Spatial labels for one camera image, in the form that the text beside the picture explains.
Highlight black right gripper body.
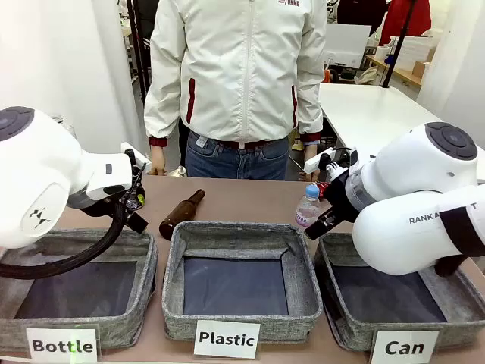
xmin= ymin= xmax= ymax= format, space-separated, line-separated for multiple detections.
xmin=321 ymin=171 xmax=360 ymax=225

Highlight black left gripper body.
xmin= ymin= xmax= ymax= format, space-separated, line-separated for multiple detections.
xmin=114 ymin=195 xmax=142 ymax=221

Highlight brown glass bottle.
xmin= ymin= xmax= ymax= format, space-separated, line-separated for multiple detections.
xmin=158 ymin=188 xmax=207 ymax=241

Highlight person's right forearm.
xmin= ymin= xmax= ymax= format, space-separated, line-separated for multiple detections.
xmin=143 ymin=71 xmax=182 ymax=149

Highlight person's left forearm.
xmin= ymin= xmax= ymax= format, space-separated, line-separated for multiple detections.
xmin=295 ymin=71 xmax=326 ymax=147

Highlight grey fabric basket plastic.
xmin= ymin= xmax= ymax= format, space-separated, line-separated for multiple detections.
xmin=161 ymin=221 xmax=324 ymax=344

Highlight grey fabric basket can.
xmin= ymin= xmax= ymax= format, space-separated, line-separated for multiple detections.
xmin=314 ymin=231 xmax=485 ymax=353

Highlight grey fabric basket bottle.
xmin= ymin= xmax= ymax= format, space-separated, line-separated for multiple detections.
xmin=0 ymin=227 xmax=159 ymax=350

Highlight white Can label card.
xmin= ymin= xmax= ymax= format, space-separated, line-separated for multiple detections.
xmin=370 ymin=328 xmax=441 ymax=364

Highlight person's right hand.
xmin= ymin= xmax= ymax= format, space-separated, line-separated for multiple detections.
xmin=149 ymin=145 xmax=168 ymax=177

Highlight person's left hand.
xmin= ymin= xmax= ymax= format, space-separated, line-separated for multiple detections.
xmin=299 ymin=145 xmax=321 ymax=183

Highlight small pink-label plastic bottle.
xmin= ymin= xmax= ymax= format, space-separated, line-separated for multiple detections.
xmin=294 ymin=183 xmax=324 ymax=229

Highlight white background table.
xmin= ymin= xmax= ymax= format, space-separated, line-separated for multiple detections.
xmin=319 ymin=83 xmax=455 ymax=161

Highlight blue jeans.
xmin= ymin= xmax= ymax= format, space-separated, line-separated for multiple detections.
xmin=184 ymin=130 xmax=291 ymax=181

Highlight white Bottle label card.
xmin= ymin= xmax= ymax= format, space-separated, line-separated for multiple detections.
xmin=25 ymin=326 xmax=99 ymax=363

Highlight white Plastic label card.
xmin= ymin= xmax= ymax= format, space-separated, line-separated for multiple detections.
xmin=192 ymin=319 xmax=262 ymax=360

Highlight black tripod stand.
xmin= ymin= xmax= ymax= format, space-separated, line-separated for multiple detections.
xmin=126 ymin=0 xmax=153 ymax=104

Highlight cardboard box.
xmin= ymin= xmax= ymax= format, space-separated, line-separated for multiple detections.
xmin=411 ymin=59 xmax=435 ymax=77

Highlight black slanted pole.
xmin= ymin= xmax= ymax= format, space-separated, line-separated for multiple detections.
xmin=381 ymin=0 xmax=418 ymax=89

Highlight white monitor panel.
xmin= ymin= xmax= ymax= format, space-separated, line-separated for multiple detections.
xmin=324 ymin=24 xmax=373 ymax=67

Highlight white box stack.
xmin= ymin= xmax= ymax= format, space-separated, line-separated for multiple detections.
xmin=390 ymin=35 xmax=437 ymax=74

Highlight white zip jacket torso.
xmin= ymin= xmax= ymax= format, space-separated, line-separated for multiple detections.
xmin=143 ymin=0 xmax=328 ymax=149

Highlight red garment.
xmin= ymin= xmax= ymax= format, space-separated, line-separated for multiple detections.
xmin=378 ymin=0 xmax=433 ymax=47

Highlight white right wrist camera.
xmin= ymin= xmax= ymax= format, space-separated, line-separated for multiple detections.
xmin=304 ymin=149 xmax=337 ymax=174

